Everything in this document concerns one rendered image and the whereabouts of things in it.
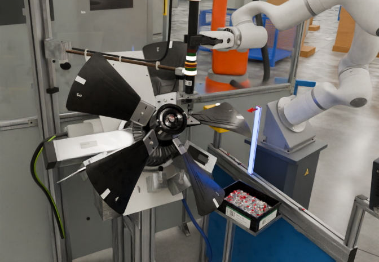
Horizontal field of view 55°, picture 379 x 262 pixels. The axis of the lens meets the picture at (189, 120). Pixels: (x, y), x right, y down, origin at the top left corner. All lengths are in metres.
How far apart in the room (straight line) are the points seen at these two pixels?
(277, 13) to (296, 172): 0.80
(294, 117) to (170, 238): 1.30
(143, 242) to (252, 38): 0.99
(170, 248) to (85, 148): 1.38
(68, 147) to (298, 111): 1.04
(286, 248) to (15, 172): 1.36
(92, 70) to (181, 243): 1.60
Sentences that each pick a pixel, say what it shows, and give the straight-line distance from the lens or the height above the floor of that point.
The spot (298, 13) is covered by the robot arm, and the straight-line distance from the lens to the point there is 1.32.
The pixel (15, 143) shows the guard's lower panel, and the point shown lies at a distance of 1.98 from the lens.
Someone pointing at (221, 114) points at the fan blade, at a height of 1.18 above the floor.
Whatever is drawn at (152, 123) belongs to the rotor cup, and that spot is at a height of 1.20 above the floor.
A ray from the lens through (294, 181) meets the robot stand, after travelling 1.84.
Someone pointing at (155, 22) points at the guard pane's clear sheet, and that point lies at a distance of 2.02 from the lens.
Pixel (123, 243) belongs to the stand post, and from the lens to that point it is 1.99.
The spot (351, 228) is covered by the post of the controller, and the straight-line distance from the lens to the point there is 1.39.
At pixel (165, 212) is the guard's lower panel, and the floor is 0.20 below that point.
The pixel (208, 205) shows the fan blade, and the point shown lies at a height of 0.96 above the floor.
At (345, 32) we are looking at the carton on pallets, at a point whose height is 0.48.
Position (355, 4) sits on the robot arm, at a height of 1.64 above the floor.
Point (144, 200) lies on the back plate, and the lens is 1.47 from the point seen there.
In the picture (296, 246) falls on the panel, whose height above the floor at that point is 0.69.
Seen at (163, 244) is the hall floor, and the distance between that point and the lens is 2.59.
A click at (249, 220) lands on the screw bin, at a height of 0.85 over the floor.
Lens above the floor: 1.70
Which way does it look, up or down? 22 degrees down
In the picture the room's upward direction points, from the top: 3 degrees clockwise
